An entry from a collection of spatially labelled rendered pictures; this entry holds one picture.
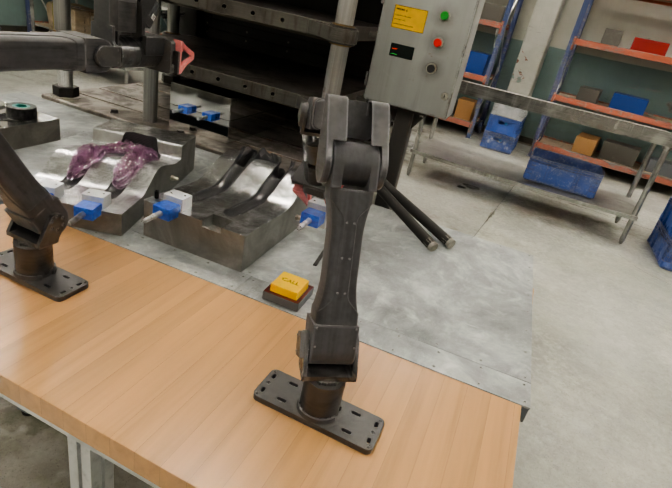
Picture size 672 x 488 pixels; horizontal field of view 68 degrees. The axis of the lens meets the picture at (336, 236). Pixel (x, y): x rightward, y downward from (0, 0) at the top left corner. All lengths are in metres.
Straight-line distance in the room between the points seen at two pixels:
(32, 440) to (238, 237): 1.06
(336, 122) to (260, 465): 0.47
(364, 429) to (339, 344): 0.14
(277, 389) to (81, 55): 0.64
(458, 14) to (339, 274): 1.18
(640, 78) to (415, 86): 5.91
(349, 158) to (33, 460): 1.42
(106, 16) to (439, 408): 0.89
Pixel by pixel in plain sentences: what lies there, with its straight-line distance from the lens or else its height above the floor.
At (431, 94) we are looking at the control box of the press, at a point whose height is 1.14.
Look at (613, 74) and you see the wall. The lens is 7.49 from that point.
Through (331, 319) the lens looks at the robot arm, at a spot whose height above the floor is 0.97.
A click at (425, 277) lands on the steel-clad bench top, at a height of 0.80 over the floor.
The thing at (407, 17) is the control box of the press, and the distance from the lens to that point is 1.75.
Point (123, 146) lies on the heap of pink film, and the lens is 1.49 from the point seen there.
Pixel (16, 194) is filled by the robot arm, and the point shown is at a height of 0.98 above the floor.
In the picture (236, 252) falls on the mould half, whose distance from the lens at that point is 1.08.
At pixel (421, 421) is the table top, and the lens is 0.85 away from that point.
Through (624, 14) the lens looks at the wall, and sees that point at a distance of 7.50.
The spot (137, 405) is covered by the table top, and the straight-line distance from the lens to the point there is 0.81.
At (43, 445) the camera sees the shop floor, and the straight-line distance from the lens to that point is 1.85.
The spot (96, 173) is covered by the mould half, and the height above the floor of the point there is 0.87.
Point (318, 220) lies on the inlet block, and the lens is 1.07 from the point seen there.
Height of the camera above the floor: 1.37
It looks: 26 degrees down
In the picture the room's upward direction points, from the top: 12 degrees clockwise
